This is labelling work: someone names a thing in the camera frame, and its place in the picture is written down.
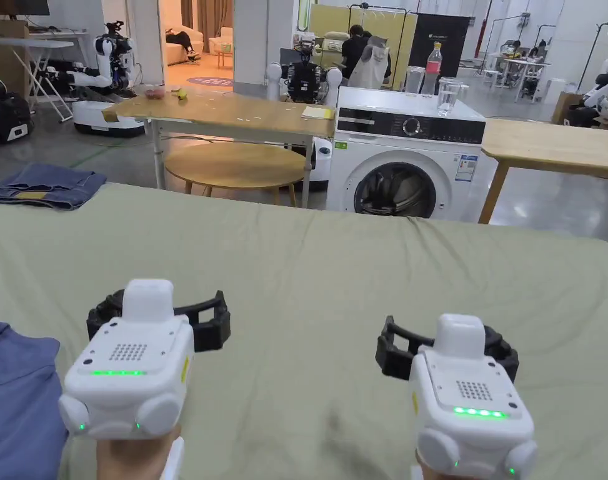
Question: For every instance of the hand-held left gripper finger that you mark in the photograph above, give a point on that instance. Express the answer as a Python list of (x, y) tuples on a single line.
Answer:
[(213, 325), (106, 310)]

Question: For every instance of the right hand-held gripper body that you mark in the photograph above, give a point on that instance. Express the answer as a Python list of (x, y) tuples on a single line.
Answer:
[(473, 400)]

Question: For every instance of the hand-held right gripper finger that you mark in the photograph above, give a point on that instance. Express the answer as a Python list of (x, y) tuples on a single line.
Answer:
[(506, 350), (396, 350)]

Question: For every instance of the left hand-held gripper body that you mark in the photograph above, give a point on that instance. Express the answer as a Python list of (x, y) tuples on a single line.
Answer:
[(133, 360)]

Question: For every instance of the person's right hand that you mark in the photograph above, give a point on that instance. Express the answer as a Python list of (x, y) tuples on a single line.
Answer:
[(423, 467)]

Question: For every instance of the person's left hand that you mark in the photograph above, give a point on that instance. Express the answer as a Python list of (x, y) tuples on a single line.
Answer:
[(128, 457)]

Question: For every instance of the bed with pale green sheet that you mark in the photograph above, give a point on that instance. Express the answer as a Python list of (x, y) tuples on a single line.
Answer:
[(303, 260)]

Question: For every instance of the blue shirt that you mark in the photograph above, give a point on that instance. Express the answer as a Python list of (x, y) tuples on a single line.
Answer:
[(18, 400)]

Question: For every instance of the folded blue denim jeans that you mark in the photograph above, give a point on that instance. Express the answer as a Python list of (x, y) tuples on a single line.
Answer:
[(43, 185)]

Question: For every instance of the white washing machine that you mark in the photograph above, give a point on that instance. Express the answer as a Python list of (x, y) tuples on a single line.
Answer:
[(408, 165)]

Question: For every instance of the black wheeled robot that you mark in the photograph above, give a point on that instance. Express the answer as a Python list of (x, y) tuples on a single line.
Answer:
[(3, 115)]

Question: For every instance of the white humanoid robot on base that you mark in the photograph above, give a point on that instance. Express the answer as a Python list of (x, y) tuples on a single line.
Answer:
[(106, 75)]

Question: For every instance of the brown carton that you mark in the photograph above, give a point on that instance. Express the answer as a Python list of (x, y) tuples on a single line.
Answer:
[(566, 107)]

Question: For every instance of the black and white humanoid robot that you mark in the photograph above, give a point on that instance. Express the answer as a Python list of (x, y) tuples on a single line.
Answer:
[(306, 80)]

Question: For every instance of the cream sofa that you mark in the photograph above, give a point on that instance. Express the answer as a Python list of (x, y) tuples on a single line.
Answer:
[(183, 47)]

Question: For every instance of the group of people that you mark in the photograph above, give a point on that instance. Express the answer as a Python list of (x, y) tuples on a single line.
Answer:
[(526, 52)]

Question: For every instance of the clothes rack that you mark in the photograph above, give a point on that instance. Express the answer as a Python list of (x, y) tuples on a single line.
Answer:
[(383, 30)]

